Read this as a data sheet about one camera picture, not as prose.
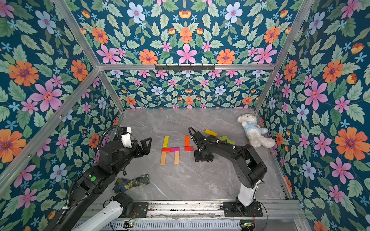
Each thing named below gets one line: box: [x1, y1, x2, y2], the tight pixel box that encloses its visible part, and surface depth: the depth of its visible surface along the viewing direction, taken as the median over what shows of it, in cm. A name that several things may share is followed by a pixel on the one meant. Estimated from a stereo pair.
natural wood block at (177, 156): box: [174, 151, 180, 165], surface depth 93 cm
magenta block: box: [170, 147, 180, 153], surface depth 99 cm
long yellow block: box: [162, 135, 170, 148], surface depth 101 cm
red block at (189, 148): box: [184, 146, 195, 152], surface depth 98 cm
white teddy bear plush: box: [237, 114, 276, 149], surface depth 100 cm
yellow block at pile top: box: [204, 128, 219, 137], surface depth 107 cm
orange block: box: [184, 135, 190, 147], surface depth 103 cm
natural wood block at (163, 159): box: [159, 152, 167, 166], surface depth 92 cm
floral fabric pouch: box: [111, 174, 150, 193], surface depth 82 cm
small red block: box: [161, 147, 172, 153], surface depth 96 cm
